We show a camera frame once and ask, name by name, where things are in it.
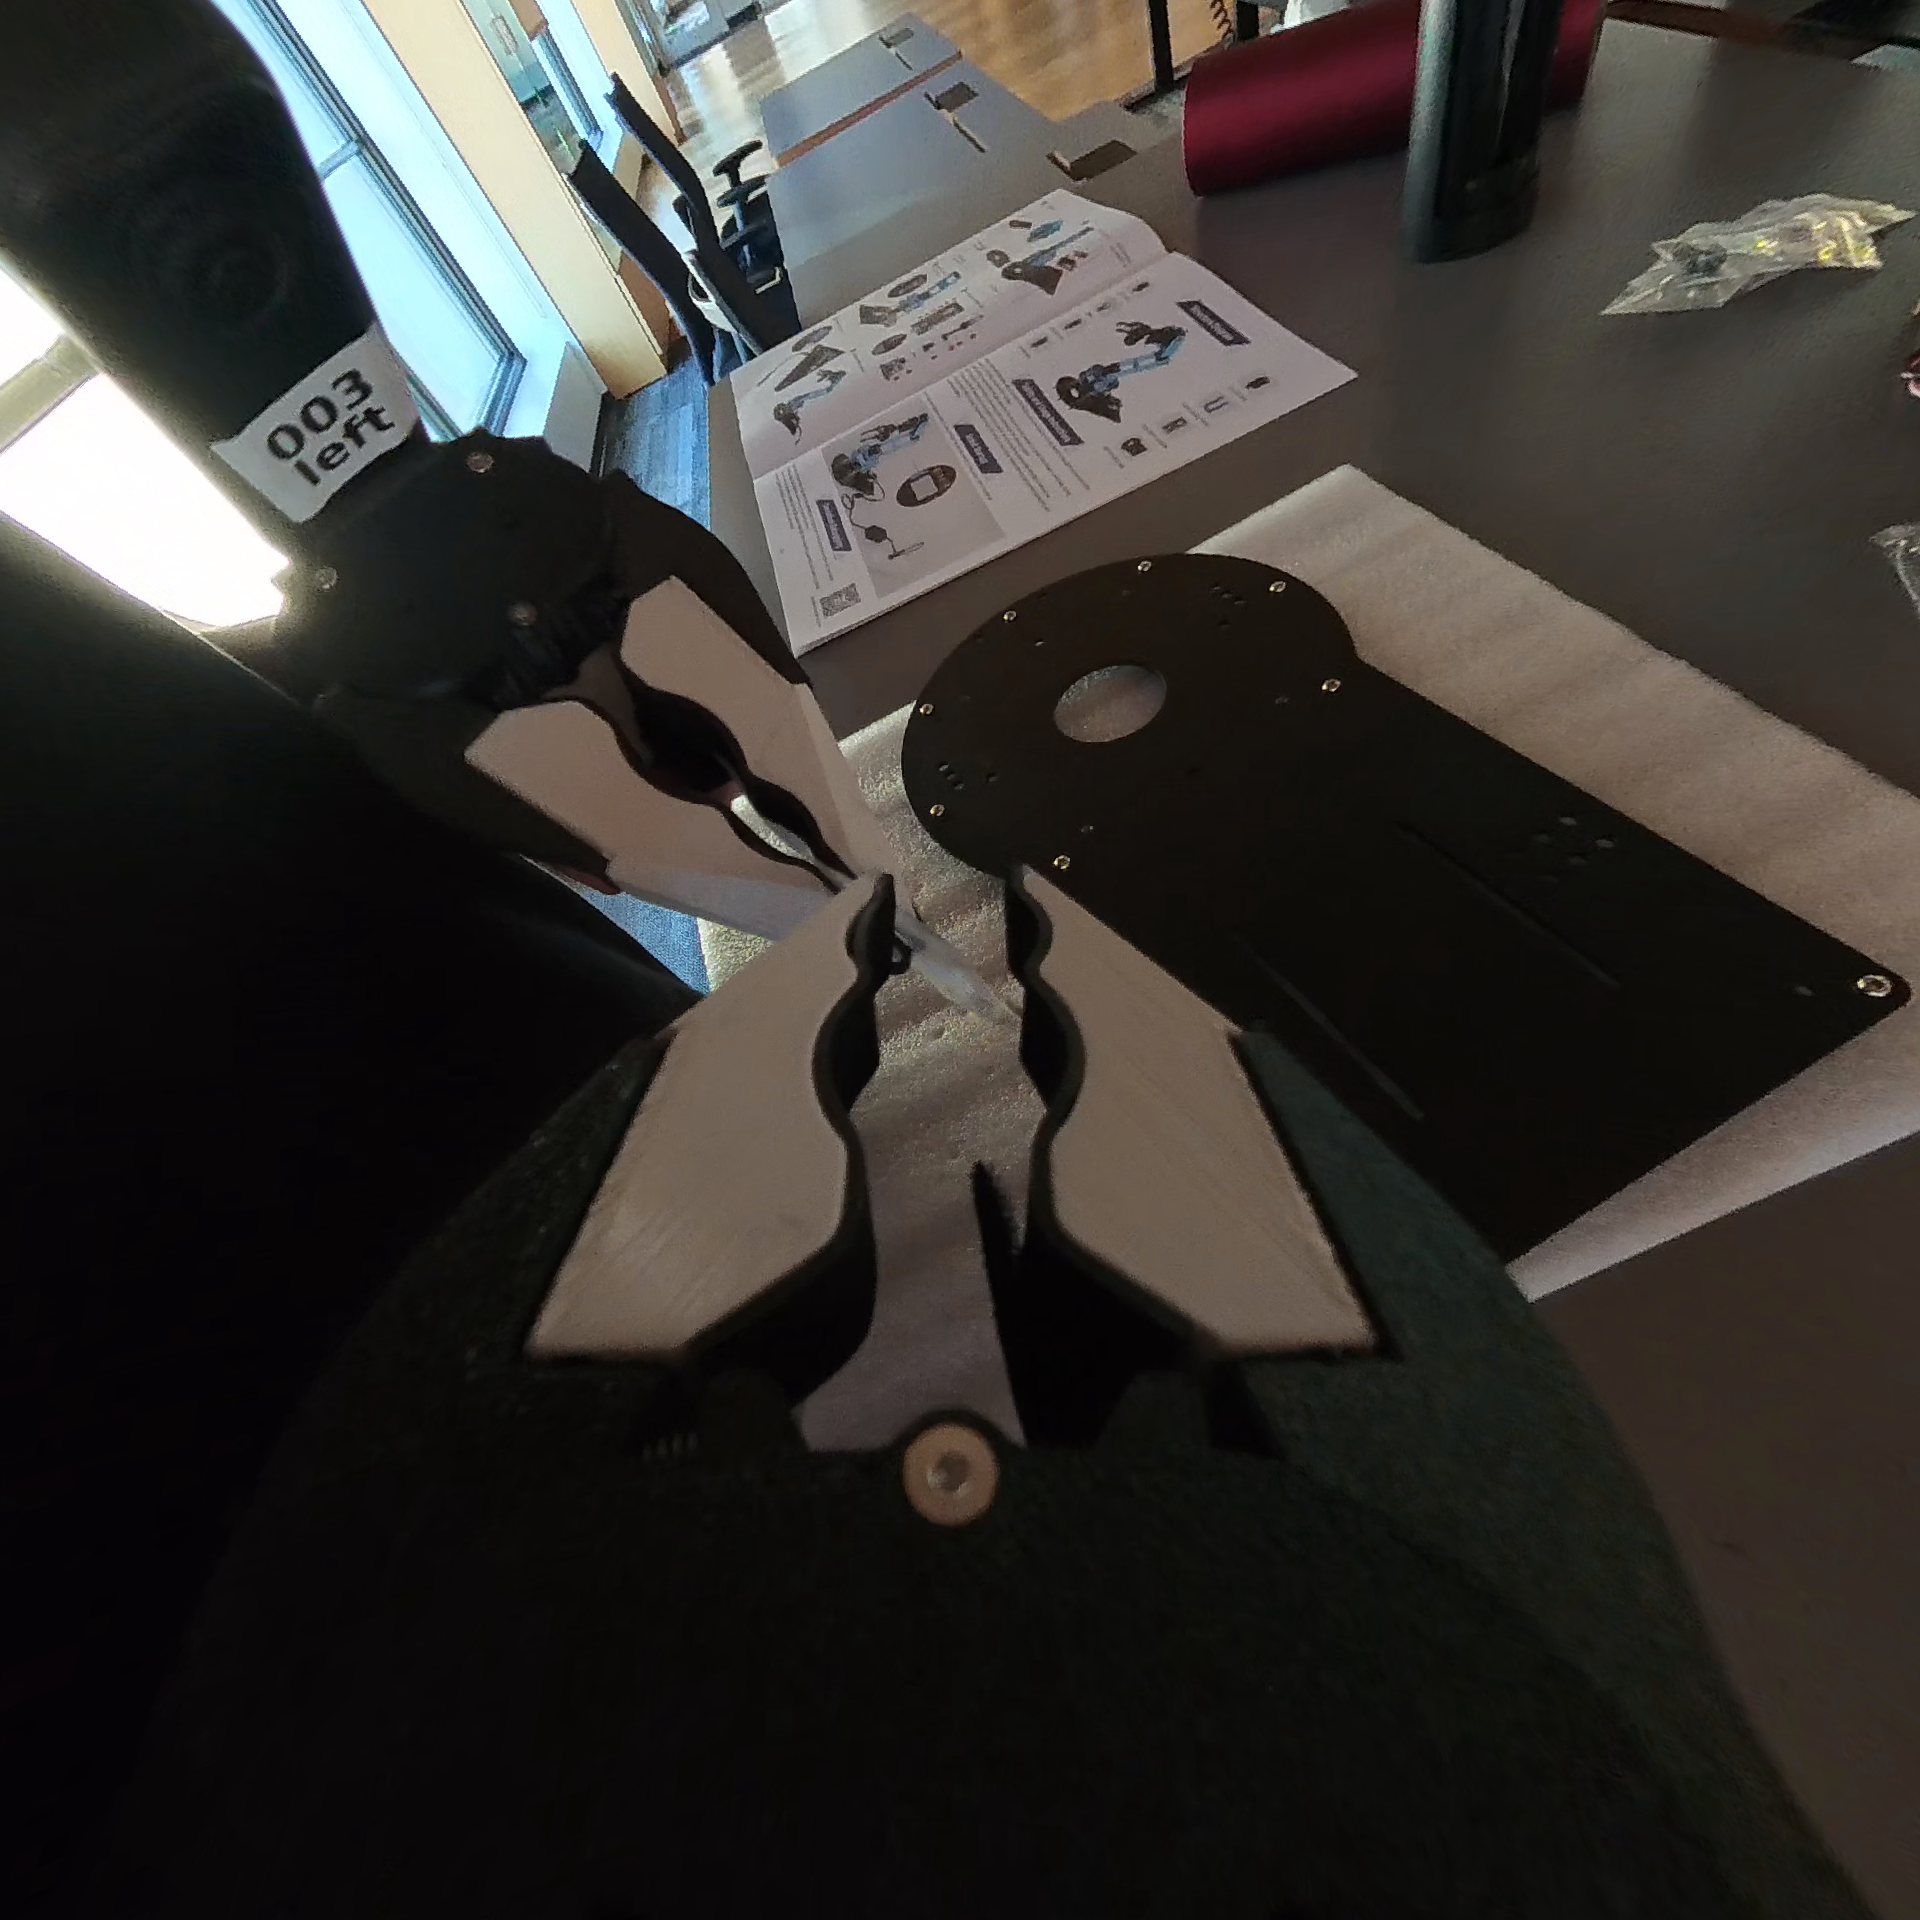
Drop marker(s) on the white foam sheet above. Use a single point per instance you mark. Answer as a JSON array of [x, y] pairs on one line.
[[1652, 721]]

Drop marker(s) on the pile of small clear bags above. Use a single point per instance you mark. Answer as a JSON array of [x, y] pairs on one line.
[[1902, 563]]

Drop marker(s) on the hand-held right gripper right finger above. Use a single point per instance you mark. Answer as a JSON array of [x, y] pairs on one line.
[[1202, 1200]]

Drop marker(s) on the grey office table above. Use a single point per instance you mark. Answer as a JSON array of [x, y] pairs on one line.
[[932, 194]]

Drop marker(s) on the large window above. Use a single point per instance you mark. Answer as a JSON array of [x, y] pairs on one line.
[[422, 224]]

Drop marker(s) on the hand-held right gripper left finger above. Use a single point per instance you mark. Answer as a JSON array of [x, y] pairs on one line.
[[705, 1200]]

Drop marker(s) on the red metal tube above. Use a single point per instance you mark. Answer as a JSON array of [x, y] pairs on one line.
[[1291, 106]]

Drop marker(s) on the clear bag of brass standoffs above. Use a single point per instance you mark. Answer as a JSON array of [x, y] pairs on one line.
[[954, 975]]

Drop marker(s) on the black metal base plate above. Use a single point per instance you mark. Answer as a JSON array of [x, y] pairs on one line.
[[1350, 840]]

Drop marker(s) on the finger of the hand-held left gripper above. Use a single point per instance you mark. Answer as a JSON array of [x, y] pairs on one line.
[[751, 705], [601, 797]]

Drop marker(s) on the open instruction booklet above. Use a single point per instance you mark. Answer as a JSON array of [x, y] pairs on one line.
[[1051, 405]]

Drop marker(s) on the black bottle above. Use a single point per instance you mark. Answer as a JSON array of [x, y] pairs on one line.
[[1470, 136]]

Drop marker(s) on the black office chair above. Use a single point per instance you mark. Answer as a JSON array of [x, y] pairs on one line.
[[735, 224], [629, 241]]

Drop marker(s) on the clear bag of black parts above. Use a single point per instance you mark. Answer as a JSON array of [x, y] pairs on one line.
[[1741, 248]]

